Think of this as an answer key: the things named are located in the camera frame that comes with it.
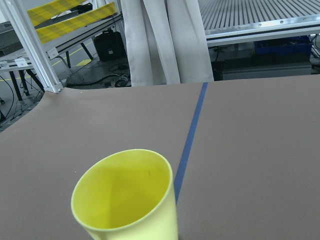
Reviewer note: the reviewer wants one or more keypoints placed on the yellow plastic cup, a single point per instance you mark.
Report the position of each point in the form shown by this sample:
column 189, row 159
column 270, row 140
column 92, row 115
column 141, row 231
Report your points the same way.
column 128, row 195

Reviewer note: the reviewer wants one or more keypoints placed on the white curtain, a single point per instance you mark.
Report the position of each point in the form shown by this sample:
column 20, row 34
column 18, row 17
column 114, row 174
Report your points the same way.
column 165, row 42

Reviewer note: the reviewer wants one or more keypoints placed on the black equipment case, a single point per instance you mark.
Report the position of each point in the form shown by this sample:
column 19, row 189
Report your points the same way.
column 109, row 45

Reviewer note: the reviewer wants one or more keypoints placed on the blue storage crate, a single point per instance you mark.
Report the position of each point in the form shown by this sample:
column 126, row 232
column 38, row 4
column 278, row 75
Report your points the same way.
column 285, row 46

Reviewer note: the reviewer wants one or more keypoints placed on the aluminium frame post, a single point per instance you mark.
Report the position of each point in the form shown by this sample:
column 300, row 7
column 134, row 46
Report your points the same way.
column 21, row 22

